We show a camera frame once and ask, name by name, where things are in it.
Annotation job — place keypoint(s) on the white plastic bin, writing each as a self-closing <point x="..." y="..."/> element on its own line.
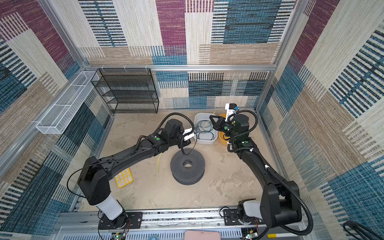
<point x="208" y="135"/>

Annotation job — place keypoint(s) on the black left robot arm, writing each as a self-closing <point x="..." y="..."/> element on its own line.
<point x="95" y="175"/>

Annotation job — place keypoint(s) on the white wire mesh basket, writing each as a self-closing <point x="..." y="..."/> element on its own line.
<point x="59" y="116"/>

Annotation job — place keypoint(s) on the pink phone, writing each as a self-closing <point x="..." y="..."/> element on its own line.
<point x="201" y="235"/>

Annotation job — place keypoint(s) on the yellow plastic bin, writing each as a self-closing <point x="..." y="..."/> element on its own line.
<point x="222" y="135"/>

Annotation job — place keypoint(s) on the black chair frame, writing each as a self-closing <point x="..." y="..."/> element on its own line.
<point x="360" y="232"/>

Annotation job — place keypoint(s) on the aluminium mounting rail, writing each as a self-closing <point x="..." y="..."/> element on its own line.
<point x="168" y="224"/>

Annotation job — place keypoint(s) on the yellow calculator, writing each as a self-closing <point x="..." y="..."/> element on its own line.
<point x="124" y="178"/>

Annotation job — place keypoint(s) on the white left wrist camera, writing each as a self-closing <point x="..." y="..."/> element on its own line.
<point x="188" y="134"/>

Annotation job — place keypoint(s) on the dark grey foam spool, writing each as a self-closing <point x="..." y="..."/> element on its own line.
<point x="188" y="169"/>

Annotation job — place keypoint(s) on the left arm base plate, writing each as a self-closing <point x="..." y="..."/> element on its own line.
<point x="125" y="221"/>

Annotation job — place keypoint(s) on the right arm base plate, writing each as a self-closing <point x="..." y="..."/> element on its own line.
<point x="232" y="218"/>

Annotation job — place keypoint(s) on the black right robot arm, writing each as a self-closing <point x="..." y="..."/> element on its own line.
<point x="281" y="204"/>

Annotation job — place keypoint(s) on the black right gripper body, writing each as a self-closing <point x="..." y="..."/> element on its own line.
<point x="225" y="127"/>

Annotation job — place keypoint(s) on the black wire shelf rack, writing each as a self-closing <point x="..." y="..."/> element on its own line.
<point x="127" y="91"/>

